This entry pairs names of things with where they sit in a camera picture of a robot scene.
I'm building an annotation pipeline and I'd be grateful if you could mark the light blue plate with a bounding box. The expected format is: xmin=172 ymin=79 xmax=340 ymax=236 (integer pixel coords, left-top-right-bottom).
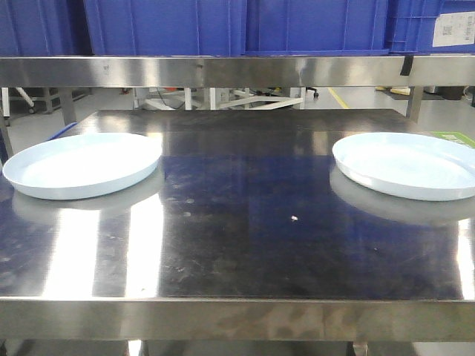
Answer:
xmin=332 ymin=132 xmax=474 ymax=202
xmin=2 ymin=133 xmax=163 ymax=200

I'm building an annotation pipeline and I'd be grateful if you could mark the blue plastic crate right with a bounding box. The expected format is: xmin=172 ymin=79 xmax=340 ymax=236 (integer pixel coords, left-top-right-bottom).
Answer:
xmin=246 ymin=1 xmax=474 ymax=56

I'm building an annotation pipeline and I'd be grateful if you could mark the blue plastic crate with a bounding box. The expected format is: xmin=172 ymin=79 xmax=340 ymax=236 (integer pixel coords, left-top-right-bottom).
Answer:
xmin=84 ymin=1 xmax=247 ymax=57
xmin=1 ymin=0 xmax=92 ymax=56
xmin=246 ymin=1 xmax=474 ymax=56

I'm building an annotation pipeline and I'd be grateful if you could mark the blue plastic crate middle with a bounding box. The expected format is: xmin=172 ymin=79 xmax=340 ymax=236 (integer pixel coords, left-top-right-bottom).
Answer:
xmin=84 ymin=1 xmax=247 ymax=57

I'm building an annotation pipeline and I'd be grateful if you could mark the black tape strip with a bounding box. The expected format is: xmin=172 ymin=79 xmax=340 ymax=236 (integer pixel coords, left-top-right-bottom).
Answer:
xmin=400 ymin=56 xmax=413 ymax=76

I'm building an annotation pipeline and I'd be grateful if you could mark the blue plastic crate left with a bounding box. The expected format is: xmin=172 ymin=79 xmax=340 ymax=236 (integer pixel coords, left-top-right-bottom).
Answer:
xmin=1 ymin=0 xmax=92 ymax=56

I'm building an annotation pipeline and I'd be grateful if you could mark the white paper label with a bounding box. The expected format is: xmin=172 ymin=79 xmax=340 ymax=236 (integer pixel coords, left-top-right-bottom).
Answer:
xmin=432 ymin=12 xmax=474 ymax=47

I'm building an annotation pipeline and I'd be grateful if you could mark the white background frame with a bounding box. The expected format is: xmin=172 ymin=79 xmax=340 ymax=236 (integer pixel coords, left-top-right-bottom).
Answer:
xmin=131 ymin=88 xmax=307 ymax=111

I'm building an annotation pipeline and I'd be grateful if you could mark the stainless steel shelf rail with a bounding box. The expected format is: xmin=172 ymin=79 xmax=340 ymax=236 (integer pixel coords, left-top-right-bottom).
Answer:
xmin=1 ymin=55 xmax=474 ymax=88

